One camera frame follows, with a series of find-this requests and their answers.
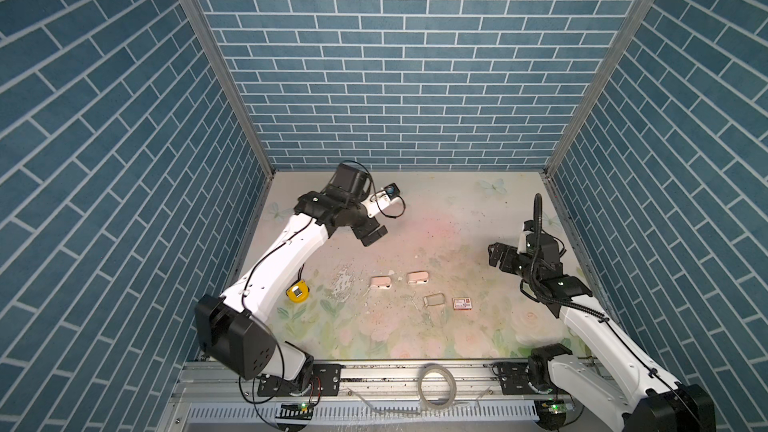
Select red staple box sleeve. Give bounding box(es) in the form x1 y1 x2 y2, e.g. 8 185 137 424
452 297 473 311

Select cardboard staple tray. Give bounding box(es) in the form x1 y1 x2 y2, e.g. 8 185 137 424
423 293 446 308

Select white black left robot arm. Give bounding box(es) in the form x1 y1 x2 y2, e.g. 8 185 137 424
195 161 401 391

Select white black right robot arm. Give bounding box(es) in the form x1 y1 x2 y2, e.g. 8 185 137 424
488 195 716 431

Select yellow tape measure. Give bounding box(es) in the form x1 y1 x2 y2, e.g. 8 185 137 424
286 264 310 303

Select coiled clear tube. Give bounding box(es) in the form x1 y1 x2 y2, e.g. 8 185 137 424
416 363 458 411

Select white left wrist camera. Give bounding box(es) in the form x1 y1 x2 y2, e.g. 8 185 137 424
363 183 407 219

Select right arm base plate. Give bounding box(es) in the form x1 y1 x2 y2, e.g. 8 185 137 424
490 361 553 396

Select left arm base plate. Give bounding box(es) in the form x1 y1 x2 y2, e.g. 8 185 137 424
257 363 344 399

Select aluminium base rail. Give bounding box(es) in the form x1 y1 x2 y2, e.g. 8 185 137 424
158 359 610 431

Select aluminium corner post left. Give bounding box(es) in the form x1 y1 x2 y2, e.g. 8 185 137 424
178 0 275 181

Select aluminium corner post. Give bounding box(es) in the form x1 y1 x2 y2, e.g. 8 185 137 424
178 0 275 181
542 0 655 182

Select aluminium corner post right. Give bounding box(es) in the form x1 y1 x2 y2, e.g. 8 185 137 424
542 0 655 182

